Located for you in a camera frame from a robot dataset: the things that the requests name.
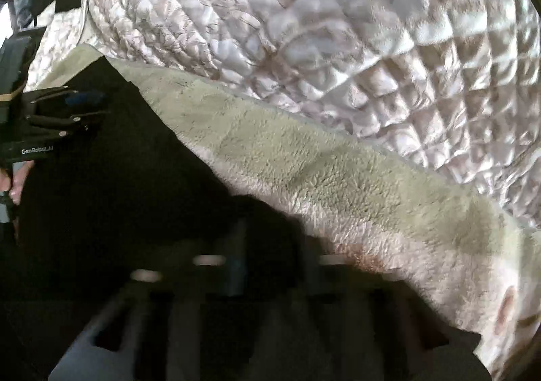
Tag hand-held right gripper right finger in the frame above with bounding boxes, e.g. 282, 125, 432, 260
302, 235, 493, 381

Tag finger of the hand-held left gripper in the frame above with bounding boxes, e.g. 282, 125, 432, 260
25, 87, 107, 112
26, 112, 104, 139

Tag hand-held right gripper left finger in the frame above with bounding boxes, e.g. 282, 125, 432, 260
48, 226, 249, 381

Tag black pants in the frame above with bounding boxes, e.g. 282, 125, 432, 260
0, 55, 356, 381

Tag person's left hand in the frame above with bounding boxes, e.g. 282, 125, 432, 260
0, 160, 33, 205

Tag quilted floral pillow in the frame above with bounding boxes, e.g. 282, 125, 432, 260
23, 9, 91, 92

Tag floral fleece blanket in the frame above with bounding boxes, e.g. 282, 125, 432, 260
38, 45, 541, 381

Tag quilted satin bedspread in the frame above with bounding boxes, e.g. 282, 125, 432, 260
80, 0, 541, 233

